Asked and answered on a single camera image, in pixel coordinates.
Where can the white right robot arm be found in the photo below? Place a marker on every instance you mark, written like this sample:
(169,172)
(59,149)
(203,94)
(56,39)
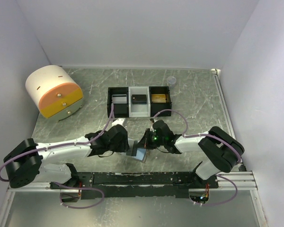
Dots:
(222,150)

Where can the gold cards stack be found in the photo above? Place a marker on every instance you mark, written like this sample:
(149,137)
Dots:
(159,98)

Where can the white middle tray compartment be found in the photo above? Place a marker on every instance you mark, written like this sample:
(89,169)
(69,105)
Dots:
(139,110)

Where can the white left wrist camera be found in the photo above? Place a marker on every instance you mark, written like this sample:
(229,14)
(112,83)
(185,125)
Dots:
(118,121)

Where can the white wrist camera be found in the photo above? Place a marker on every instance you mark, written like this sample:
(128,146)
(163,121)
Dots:
(152,120)
(118,121)

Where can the small clear plastic cup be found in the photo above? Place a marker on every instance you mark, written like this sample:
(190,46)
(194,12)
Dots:
(171,81)

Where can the black right tray compartment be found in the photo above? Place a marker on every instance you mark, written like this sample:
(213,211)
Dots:
(156,107)

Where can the black cards stack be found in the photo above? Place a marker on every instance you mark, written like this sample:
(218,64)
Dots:
(139,99)

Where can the black left tray compartment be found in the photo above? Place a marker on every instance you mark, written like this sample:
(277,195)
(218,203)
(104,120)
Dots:
(120,110)

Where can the white orange yellow drawer cabinet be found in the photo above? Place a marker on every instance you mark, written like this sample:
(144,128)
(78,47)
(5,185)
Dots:
(56,95)

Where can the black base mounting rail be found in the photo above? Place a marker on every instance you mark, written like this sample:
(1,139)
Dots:
(140,184)

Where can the aluminium frame rail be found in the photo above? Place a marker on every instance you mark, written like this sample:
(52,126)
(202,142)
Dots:
(239,175)

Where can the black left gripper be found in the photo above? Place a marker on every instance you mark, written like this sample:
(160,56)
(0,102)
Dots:
(124,146)

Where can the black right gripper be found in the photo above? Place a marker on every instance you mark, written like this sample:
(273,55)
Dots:
(145,142)

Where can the black tray compartment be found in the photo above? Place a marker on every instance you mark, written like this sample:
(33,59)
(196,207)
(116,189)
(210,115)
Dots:
(120,110)
(156,107)

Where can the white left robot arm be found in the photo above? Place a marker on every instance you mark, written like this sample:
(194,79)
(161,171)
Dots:
(38,162)

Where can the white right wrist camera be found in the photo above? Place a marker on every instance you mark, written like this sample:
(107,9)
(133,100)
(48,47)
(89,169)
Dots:
(152,120)

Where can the silver cards stack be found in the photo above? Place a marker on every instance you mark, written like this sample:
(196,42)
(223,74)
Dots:
(119,99)

